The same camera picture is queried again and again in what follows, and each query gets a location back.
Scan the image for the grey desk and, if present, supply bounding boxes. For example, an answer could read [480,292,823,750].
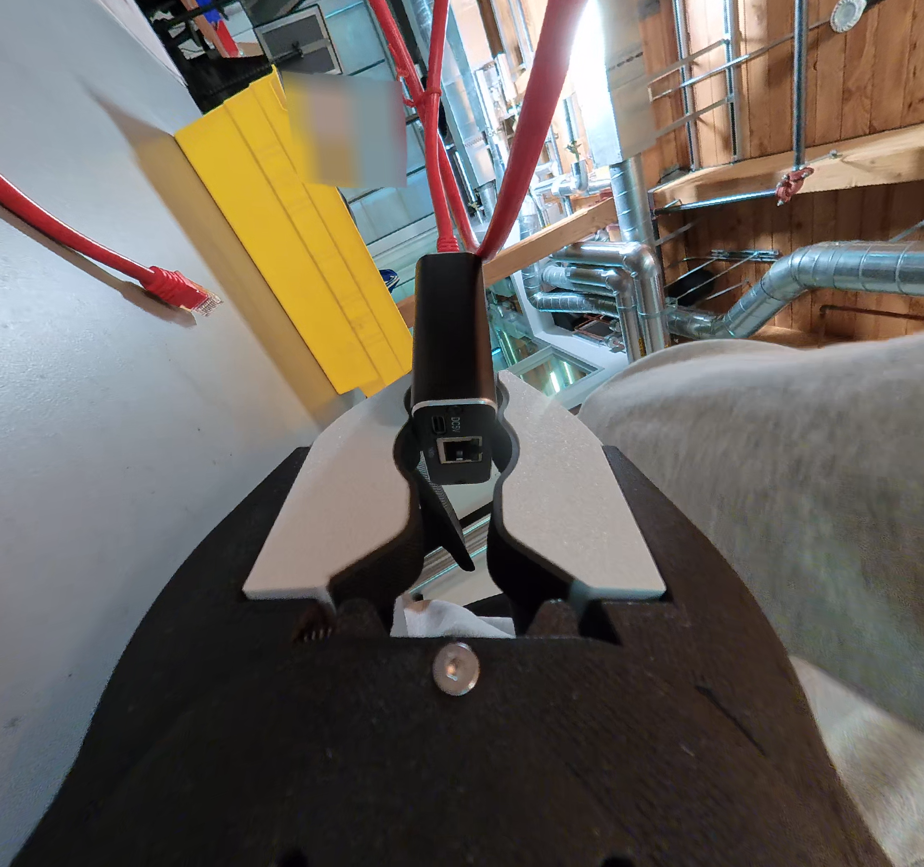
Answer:
[0,0,416,861]

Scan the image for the yellow storage bin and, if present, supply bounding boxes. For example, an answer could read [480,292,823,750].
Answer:
[173,64,417,400]

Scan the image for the silver ventilation duct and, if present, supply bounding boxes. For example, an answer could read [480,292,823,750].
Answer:
[523,239,924,364]

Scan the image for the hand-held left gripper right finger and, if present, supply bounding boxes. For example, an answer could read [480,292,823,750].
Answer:
[487,369,667,602]

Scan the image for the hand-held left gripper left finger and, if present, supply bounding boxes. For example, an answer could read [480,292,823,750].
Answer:
[242,385,428,601]

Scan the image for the wooden beam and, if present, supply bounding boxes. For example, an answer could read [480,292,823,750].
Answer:
[397,196,616,327]

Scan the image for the red ethernet cable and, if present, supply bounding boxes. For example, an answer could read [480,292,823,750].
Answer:
[0,0,613,321]

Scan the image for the person's grey sweatshirt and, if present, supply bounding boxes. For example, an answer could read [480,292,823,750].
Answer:
[790,654,924,867]

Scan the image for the black network adapter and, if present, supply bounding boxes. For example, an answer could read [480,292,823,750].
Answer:
[409,254,504,487]

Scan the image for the person's right forearm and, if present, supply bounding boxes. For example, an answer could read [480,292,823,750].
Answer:
[577,333,924,738]

